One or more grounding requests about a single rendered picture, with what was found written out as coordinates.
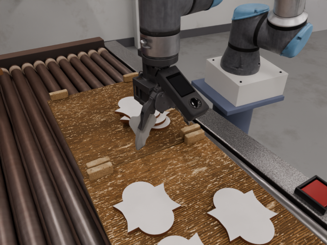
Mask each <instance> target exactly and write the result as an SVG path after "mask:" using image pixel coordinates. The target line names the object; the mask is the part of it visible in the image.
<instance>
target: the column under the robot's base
mask: <svg viewBox="0 0 327 245"><path fill-rule="evenodd" d="M204 80H205V78H202V79H197V80H193V81H191V85H192V86H193V87H195V88H196V89H197V90H198V91H199V92H200V93H201V94H202V95H204V96H205V97H206V98H207V99H208V100H209V101H210V102H212V103H213V108H212V109H213V110H214V111H215V112H217V113H218V114H220V115H221V116H222V117H224V118H225V119H227V120H228V121H229V122H231V123H232V124H234V125H235V126H236V127H238V128H239V129H241V130H242V131H243V132H245V133H246V134H248V132H249V127H250V123H251V118H252V113H253V109H254V108H257V107H261V106H264V105H269V104H273V103H276V102H279V101H283V100H284V97H285V96H283V95H279V96H275V97H271V98H268V99H264V100H261V101H257V102H253V103H249V104H246V105H241V106H237V107H235V106H234V105H233V104H232V103H230V102H229V101H228V100H226V99H225V98H224V97H223V96H222V95H220V94H219V93H218V92H217V91H215V90H214V89H213V88H212V87H210V86H209V85H208V84H207V83H206V82H205V81H204Z"/></svg>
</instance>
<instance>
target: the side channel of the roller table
mask: <svg viewBox="0 0 327 245"><path fill-rule="evenodd" d="M99 47H102V48H105V44H104V40H103V39H102V38H101V37H94V38H89V39H83V40H78V41H73V42H68V43H62V44H57V45H51V46H46V47H41V48H35V49H30V50H25V51H20V52H12V53H7V54H2V55H0V67H5V68H6V69H7V70H8V71H9V67H10V66H11V65H13V64H15V65H18V66H19V67H20V68H21V65H22V64H23V63H24V62H29V63H30V64H32V65H33V62H34V61H35V60H41V61H42V62H44V63H45V59H46V58H48V57H51V58H52V59H54V60H55V59H56V57H57V56H58V55H62V56H64V57H65V58H66V56H67V54H69V53H73V54H75V55H77V53H78V52H79V51H83V52H85V53H87V51H88V50H89V49H93V50H95V51H96V50H97V48H99ZM55 61H56V60H55ZM33 66H34V65H33Z"/></svg>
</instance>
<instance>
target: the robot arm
mask: <svg viewBox="0 0 327 245"><path fill-rule="evenodd" d="M222 1H223V0H138V9H139V28H140V45H141V48H140V49H138V56H140V57H141V58H142V65H143V71H139V75H138V76H136V77H133V78H132V80H133V94H134V99H135V100H136V101H138V102H139V104H141V105H142V106H143V107H142V110H141V113H140V115H139V116H132V117H131V118H130V120H129V125H130V127H131V129H132V130H133V132H134V133H135V135H136V138H135V147H136V150H140V149H141V148H142V147H144V146H145V142H146V139H147V138H148V136H149V132H150V130H151V128H152V127H153V126H154V125H155V123H156V121H157V119H156V117H155V115H154V114H155V111H156V110H157V111H159V112H160V113H162V114H163V113H164V111H166V110H168V109H170V108H173V109H174V108H175V109H176V110H177V111H179V112H180V113H181V116H183V118H184V121H185V123H186V124H187V125H189V124H190V121H192V120H194V119H196V118H198V117H200V116H202V115H204V114H205V113H206V112H207V110H208V109H209V105H208V104H207V103H206V102H205V100H204V99H203V98H202V97H201V96H200V95H199V93H198V92H197V91H196V90H195V89H194V87H193V86H192V85H191V84H190V82H189V81H188V80H187V79H186V77H185V76H184V75H183V74H182V72H181V71H180V70H179V69H178V68H177V66H175V65H174V66H171V67H170V65H173V64H175V63H177V61H178V56H179V51H180V35H181V31H180V29H181V17H182V16H186V15H189V14H193V13H196V12H200V11H207V10H209V9H211V8H212V7H215V6H217V5H219V4H220V3H221V2H222ZM305 2H306V0H274V6H273V9H272V10H270V9H269V8H270V7H269V6H268V5H266V4H261V3H248V4H242V5H239V6H237V7H236V8H235V9H234V13H233V18H232V24H231V29H230V35H229V41H228V46H227V48H226V50H225V52H224V54H223V56H222V58H221V61H220V66H221V68H222V69H223V70H224V71H226V72H228V73H231V74H234V75H240V76H248V75H253V74H256V73H257V72H258V71H259V69H260V54H259V49H260V48H262V49H265V50H267V51H270V52H273V53H276V54H278V55H280V56H285V57H288V58H293V57H295V56H296V55H298V54H299V53H300V51H301V50H302V49H303V47H304V46H305V44H306V43H307V41H308V39H309V37H310V35H311V33H312V30H313V25H312V24H311V23H307V19H308V13H307V11H306V10H305V9H304V7H305ZM269 10H270V11H269ZM140 72H142V73H140ZM140 77H143V78H140Z"/></svg>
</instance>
